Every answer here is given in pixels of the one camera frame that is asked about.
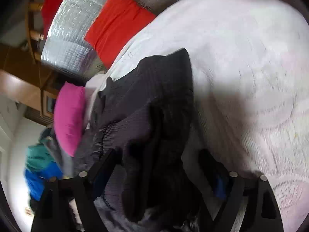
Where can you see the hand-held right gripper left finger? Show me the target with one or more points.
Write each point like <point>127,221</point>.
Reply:
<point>100,168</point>

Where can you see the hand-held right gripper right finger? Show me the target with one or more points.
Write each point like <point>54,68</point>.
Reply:
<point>220,186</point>

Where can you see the dark grey pleated garment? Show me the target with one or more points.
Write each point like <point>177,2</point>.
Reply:
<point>157,101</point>

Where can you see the light grey garment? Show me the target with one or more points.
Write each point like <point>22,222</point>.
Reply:
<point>65,162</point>

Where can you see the pink pillow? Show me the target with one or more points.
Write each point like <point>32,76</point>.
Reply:
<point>68,118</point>

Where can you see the teal and blue jacket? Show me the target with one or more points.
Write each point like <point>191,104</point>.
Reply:
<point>38,178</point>

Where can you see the wooden cabinet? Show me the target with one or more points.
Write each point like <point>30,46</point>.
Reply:
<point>24,89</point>

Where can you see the white bedspread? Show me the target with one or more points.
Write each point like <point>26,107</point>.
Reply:
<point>241,53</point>

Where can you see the red pillow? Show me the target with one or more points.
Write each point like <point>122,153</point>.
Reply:
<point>115,29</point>

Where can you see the silver foil insulation mat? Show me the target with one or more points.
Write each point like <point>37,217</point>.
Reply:
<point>72,29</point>

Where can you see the red cloth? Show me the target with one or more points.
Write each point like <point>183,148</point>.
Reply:
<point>54,4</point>

